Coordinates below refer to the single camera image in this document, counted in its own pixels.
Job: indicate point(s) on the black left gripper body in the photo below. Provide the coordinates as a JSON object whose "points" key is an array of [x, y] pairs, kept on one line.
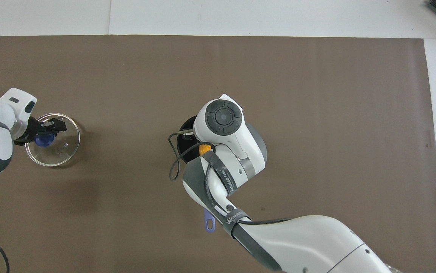
{"points": [[32, 129]]}

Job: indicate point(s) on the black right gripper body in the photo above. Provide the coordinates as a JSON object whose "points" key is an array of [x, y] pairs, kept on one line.
{"points": [[189, 137]]}

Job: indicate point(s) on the yellow corn cob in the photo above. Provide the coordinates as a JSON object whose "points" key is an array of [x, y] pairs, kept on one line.
{"points": [[205, 149]]}

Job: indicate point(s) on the glass lid with blue knob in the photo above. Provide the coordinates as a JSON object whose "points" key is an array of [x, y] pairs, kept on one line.
{"points": [[62, 151]]}

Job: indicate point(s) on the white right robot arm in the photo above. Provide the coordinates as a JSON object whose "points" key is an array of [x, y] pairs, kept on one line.
{"points": [[297, 242]]}

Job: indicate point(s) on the dark blue saucepan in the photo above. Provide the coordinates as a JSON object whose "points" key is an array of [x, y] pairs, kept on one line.
{"points": [[207, 214]]}

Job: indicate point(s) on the brown table mat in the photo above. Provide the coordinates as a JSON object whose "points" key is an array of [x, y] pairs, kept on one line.
{"points": [[316, 94]]}

